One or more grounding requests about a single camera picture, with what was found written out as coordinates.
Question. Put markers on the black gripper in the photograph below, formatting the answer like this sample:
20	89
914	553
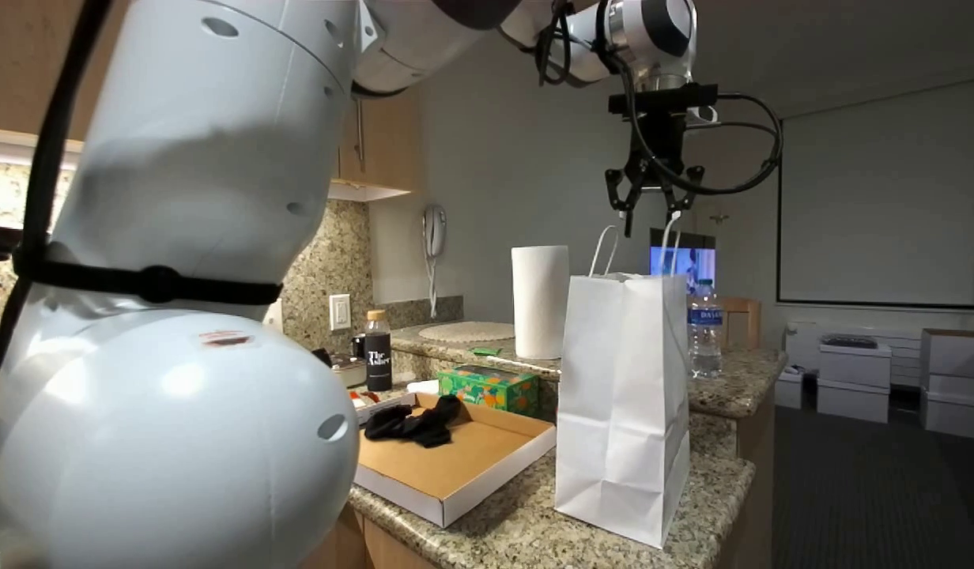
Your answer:
663	143

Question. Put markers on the black sock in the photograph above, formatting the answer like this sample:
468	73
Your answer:
386	423
443	418

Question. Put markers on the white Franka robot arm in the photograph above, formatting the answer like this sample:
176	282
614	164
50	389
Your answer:
171	442

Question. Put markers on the small lit display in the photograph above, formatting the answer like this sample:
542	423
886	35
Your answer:
699	262

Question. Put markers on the clear plastic water bottle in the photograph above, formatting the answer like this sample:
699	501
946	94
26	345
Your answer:
704	334

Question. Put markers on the white paper towel roll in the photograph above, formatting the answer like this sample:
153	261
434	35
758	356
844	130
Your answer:
537	305

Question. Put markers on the wooden dining chair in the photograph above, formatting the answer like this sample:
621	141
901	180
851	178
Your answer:
740	326

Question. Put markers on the white projector screen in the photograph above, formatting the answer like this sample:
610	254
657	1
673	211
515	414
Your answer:
884	192

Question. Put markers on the small white storage box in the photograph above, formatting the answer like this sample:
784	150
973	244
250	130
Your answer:
788	385

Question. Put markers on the green tissue box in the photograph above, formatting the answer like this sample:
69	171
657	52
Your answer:
492	394

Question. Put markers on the crumpled white napkin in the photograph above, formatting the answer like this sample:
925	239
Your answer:
426	385

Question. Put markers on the dark glass bottle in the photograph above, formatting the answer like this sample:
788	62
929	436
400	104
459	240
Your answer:
377	363

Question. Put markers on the shallow cardboard box tray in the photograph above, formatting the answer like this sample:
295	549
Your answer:
443	478

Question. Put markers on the wooden counter cabinet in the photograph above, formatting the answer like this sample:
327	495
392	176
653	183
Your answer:
386	550

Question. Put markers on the white wall phone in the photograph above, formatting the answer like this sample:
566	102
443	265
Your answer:
434	236

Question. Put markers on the wooden wall cabinet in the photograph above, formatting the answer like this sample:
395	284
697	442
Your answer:
386	138

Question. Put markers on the white wall outlet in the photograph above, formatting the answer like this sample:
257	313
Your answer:
339	312

